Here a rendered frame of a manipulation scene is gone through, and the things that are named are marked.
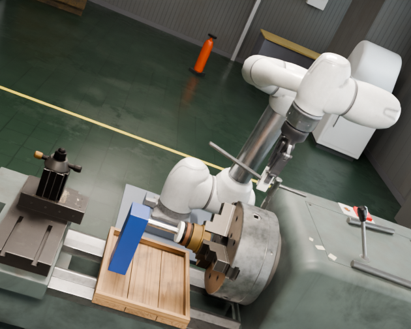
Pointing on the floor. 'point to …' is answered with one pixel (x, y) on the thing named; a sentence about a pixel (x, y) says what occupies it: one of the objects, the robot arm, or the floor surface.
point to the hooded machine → (378, 57)
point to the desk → (270, 49)
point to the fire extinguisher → (203, 57)
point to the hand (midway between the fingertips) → (265, 179)
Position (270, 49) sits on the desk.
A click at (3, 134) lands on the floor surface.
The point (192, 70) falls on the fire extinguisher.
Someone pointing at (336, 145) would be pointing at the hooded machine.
